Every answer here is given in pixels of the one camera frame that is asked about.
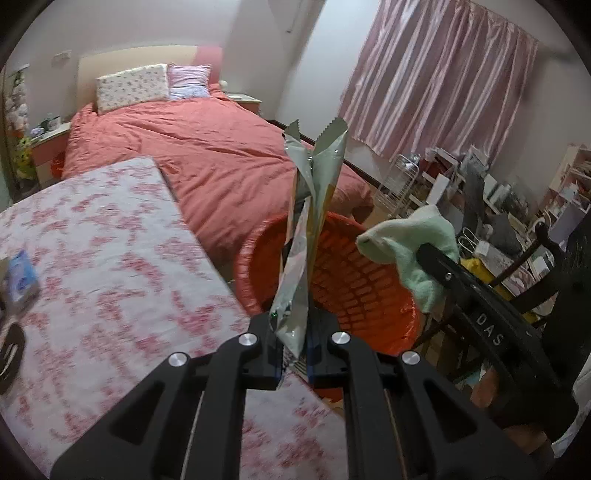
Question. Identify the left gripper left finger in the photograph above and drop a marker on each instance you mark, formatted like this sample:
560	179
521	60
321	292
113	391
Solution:
183	420

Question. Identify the orange plastic basket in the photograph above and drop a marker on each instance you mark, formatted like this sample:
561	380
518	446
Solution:
367	298

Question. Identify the plush toy hanging stack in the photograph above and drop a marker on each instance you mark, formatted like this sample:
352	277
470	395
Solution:
18	130

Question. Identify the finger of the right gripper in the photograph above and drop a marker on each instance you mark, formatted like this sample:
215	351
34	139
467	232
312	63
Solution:
466	286

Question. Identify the white wire rack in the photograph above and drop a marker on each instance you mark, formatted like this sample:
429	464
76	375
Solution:
393	192

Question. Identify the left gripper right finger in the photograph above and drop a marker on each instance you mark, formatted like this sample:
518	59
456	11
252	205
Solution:
403	419

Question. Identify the blue tissue pack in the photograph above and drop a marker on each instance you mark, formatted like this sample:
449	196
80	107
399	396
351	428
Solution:
22	279

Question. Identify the pink striped curtain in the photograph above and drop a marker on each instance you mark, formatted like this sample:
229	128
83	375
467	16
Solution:
449	74

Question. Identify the coral red duvet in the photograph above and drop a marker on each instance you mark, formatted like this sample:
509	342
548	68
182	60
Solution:
226	166

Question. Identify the silver foil snack wrapper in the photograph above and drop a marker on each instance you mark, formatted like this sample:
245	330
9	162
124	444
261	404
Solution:
317	172

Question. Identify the cluttered desk items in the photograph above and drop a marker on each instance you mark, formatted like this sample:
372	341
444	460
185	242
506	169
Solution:
564	212

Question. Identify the beige pink headboard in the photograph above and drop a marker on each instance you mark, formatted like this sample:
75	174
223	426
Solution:
91	67

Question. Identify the right side nightstand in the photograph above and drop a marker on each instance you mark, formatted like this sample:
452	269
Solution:
246	101

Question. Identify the floral white pillow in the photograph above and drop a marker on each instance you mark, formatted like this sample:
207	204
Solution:
131	86

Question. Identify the light green sock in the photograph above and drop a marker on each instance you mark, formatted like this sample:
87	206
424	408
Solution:
397	242

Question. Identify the brown hair clip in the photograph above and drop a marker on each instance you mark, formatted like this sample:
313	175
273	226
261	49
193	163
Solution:
12	351

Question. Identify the pink striped pillow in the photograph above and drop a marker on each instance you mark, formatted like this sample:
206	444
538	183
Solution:
186	82

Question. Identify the pink white nightstand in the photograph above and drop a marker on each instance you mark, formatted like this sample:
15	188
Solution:
46	149

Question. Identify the floral pink tablecloth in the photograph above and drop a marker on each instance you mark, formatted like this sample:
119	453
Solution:
123	284

